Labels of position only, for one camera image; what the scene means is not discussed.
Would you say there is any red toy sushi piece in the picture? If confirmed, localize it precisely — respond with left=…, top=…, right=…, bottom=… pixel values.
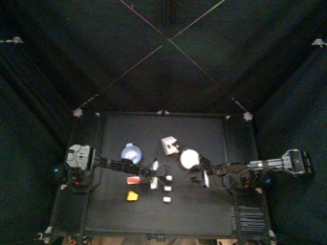
left=126, top=175, right=142, bottom=186

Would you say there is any yellow toy food piece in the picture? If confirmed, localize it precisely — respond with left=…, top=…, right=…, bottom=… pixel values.
left=126, top=190, right=141, bottom=202

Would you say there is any white round plate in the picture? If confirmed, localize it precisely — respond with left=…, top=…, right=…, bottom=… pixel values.
left=179, top=148, right=201, bottom=170

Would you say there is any thin yellow string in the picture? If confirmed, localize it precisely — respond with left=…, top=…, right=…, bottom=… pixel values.
left=81, top=0, right=227, bottom=108
left=119, top=0, right=249, bottom=113

